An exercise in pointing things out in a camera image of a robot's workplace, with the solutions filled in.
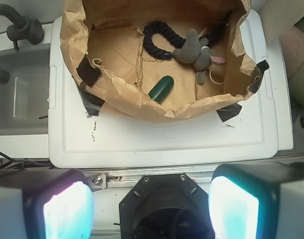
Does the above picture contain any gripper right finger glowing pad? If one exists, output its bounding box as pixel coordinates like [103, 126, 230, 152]
[209, 163, 304, 239]

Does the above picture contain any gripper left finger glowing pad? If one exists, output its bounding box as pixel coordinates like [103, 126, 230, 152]
[0, 169, 94, 239]

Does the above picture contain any gray toy sink basin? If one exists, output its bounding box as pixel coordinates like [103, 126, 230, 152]
[0, 44, 50, 136]

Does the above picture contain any dark green cylinder toy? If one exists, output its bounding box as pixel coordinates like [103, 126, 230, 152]
[148, 75, 174, 104]

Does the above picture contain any gray plush mouse toy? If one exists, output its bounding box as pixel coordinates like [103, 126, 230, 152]
[172, 28, 225, 85]

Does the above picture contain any gray toy faucet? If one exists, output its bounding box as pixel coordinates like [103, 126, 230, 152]
[0, 4, 45, 84]

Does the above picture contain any brown paper bag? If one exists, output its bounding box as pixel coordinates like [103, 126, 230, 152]
[60, 0, 269, 123]

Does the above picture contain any aluminium frame rail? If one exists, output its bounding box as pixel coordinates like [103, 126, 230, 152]
[83, 166, 215, 191]

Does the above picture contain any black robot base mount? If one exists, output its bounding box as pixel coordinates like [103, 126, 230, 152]
[119, 181, 215, 239]

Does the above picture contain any dark blue rope toy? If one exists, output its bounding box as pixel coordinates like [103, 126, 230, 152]
[143, 20, 227, 61]

